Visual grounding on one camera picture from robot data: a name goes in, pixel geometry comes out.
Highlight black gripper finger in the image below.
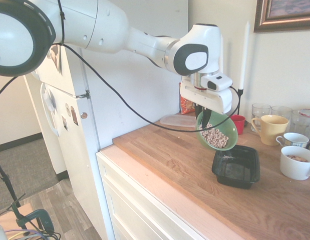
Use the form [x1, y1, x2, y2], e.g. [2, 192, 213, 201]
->
[202, 107, 213, 129]
[194, 103, 203, 122]

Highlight brown oval fridge magnet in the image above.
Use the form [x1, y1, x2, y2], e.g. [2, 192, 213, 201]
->
[70, 105, 79, 125]

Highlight tall white taper candle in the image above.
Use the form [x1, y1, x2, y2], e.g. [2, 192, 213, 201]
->
[238, 20, 250, 90]

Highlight large white mug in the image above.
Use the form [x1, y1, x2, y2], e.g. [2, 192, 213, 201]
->
[279, 145, 310, 181]

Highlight toasted cereal rings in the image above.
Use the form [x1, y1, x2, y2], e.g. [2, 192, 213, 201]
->
[198, 126, 230, 150]

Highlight wooden robot mount board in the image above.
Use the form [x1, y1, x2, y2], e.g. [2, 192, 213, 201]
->
[0, 202, 43, 232]

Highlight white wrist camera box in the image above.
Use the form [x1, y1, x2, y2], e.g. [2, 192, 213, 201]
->
[201, 74, 233, 92]

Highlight medium white taper candle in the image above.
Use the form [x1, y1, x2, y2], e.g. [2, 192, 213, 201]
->
[220, 34, 225, 73]

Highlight framed picture brown frame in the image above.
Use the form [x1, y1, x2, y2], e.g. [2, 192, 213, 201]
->
[253, 0, 310, 33]

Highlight metal fridge hinge bracket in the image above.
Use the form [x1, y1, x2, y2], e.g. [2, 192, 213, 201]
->
[74, 91, 92, 100]

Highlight white drawer cabinet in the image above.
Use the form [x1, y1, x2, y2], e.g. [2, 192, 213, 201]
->
[96, 147, 208, 240]

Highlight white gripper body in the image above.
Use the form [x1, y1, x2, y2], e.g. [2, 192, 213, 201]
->
[180, 76, 232, 115]

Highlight clear plastic container lid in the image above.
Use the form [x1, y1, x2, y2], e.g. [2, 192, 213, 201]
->
[159, 113, 197, 128]

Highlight green ceramic bowl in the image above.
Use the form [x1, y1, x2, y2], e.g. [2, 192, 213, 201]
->
[196, 110, 238, 152]

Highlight long black camera cable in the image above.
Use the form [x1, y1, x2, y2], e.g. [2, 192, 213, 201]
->
[0, 0, 240, 132]

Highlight clear glass tumbler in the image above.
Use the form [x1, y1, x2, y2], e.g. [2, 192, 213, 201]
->
[251, 103, 272, 132]
[291, 109, 308, 138]
[271, 105, 293, 121]

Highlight white patterned teacup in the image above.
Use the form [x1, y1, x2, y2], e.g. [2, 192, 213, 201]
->
[275, 132, 310, 149]

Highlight red mug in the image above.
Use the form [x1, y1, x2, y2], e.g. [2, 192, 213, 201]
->
[229, 114, 246, 136]

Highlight green C-clamp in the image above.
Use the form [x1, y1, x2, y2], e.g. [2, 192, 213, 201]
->
[16, 209, 55, 236]

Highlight black camera stand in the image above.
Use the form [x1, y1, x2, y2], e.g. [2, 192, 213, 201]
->
[0, 153, 22, 208]

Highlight brown cereal pieces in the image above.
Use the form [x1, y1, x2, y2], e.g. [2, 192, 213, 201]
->
[286, 154, 309, 163]

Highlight yellow mug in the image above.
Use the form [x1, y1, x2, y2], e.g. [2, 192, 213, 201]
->
[250, 114, 289, 147]

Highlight black candle holder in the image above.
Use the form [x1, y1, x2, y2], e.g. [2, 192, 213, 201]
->
[236, 87, 248, 127]

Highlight orange snack bag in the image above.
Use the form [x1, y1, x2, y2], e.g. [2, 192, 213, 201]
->
[179, 82, 196, 115]

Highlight black plastic food container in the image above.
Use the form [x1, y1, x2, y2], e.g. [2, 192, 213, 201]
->
[211, 145, 260, 187]

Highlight white refrigerator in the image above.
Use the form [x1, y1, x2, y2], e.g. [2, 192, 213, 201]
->
[14, 0, 189, 240]

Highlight white fridge door handle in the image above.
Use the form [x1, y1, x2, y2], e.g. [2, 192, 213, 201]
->
[40, 83, 61, 137]

